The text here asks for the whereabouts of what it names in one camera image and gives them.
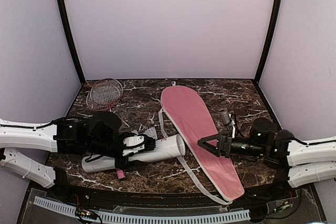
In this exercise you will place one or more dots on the pink racket bag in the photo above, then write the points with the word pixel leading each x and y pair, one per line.
pixel 190 116

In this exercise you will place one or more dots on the white pink badminton racket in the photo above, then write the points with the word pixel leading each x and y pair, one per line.
pixel 107 117

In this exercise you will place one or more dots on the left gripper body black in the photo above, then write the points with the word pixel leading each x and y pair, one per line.
pixel 123 165

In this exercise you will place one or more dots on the white plastic shuttlecock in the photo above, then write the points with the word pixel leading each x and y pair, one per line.
pixel 135 132
pixel 151 132

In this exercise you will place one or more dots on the black right corner post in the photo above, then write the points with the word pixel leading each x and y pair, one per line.
pixel 268 40

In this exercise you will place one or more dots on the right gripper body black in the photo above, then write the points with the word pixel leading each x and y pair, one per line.
pixel 226 150

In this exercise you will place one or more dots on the black left corner post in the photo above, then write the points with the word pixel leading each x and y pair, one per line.
pixel 70 40

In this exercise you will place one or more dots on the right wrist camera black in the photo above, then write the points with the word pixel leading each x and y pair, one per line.
pixel 229 123

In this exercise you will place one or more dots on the red badminton racket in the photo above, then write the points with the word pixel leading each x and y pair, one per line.
pixel 105 94

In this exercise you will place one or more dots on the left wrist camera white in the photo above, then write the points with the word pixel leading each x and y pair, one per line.
pixel 141 143

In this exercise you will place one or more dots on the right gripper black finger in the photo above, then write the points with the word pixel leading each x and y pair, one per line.
pixel 210 140
pixel 210 148

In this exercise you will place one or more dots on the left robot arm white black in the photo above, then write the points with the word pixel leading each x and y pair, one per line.
pixel 98 134

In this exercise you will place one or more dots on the grey slotted cable duct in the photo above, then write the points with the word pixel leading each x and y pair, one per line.
pixel 110 217

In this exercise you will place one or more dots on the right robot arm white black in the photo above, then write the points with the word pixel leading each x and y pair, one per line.
pixel 307 161

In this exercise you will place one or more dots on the black front rail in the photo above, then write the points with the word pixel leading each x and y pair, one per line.
pixel 98 198

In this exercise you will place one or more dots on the white shuttlecock tube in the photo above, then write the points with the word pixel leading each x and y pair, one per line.
pixel 166 148

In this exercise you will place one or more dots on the black corner post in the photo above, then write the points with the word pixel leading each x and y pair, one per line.
pixel 268 40
pixel 70 40

